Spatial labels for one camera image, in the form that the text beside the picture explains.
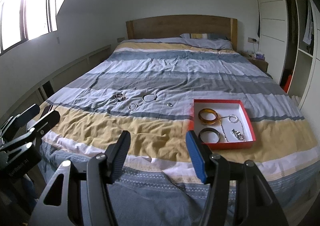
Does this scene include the gold chain pearl necklace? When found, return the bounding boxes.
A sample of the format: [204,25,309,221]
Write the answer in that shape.
[217,115,233,143]

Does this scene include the hanging clothes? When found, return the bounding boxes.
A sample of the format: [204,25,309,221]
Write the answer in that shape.
[302,0,315,46]

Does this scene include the striped pillow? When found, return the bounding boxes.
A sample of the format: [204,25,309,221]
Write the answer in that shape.
[180,32,233,50]

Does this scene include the red object in closet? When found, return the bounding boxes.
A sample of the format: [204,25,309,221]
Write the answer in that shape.
[285,73,293,93]

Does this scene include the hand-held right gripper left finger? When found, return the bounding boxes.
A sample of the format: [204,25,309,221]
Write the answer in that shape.
[30,130,132,226]

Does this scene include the striped duvet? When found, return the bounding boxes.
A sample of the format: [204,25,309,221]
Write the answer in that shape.
[39,37,313,218]

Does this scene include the low white wall cabinet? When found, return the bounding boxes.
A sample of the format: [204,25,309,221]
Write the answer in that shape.
[0,45,112,117]

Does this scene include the red cardboard box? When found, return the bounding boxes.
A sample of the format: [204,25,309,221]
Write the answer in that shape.
[187,99,255,151]

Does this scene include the white wardrobe door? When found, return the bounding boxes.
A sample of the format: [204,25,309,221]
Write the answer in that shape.
[251,0,288,84]

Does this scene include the amber bangle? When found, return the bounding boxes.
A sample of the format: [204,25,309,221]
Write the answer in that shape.
[198,107,219,125]

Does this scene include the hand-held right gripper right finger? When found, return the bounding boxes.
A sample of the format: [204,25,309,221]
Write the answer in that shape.
[185,130,286,226]

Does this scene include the dark olive bangle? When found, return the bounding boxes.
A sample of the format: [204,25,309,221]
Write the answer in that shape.
[198,127,221,144]

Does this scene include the wooden headboard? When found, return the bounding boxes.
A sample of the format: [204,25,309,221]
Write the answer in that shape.
[125,15,238,51]

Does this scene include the wooden nightstand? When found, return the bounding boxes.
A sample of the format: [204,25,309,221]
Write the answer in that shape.
[241,52,270,73]

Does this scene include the window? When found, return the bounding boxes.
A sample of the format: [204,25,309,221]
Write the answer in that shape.
[0,0,58,54]

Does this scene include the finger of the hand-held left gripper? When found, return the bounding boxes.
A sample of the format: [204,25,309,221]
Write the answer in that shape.
[0,103,40,141]
[5,110,61,152]

